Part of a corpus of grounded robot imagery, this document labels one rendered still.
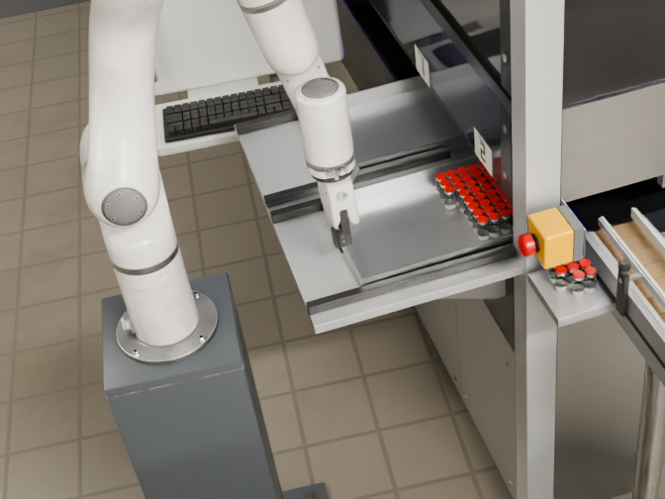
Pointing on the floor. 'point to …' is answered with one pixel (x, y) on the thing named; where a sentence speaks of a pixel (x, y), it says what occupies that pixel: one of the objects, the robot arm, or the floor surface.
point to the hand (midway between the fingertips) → (341, 236)
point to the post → (550, 156)
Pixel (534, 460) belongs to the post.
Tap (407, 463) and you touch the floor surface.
